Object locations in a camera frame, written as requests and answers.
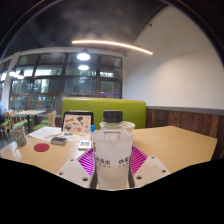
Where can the flat round red coaster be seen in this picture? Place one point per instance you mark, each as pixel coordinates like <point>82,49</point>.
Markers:
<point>41,147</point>

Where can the curved linear ceiling light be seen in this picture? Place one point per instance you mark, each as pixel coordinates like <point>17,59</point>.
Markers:
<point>113,43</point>

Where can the small white square device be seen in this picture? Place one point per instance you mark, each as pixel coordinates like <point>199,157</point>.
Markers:
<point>84,144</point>

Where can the black laptop with stickers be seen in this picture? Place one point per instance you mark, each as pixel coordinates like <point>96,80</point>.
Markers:
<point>77,124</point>

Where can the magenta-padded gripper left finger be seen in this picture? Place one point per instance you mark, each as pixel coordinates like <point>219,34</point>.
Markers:
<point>75,171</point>

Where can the wooden chairs with green seats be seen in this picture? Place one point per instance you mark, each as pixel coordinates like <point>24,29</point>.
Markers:
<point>20,122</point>

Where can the clear black-capped water bottle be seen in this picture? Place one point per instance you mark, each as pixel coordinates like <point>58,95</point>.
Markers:
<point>112,160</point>

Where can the small blue-capped white tube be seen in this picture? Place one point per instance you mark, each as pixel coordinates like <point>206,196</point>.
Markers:
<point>92,128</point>

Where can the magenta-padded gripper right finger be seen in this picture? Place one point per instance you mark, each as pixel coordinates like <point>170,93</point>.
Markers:
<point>146,170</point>

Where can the light wooden dining table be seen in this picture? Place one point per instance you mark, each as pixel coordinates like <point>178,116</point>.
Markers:
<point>30,112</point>

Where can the green upholstered booth bench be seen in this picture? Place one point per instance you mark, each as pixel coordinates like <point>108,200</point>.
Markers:
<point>133,111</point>

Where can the round pendant lamps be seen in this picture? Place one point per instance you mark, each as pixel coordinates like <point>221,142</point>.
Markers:
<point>83,56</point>

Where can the small dark flat box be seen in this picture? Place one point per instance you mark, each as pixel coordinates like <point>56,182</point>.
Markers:
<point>59,140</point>

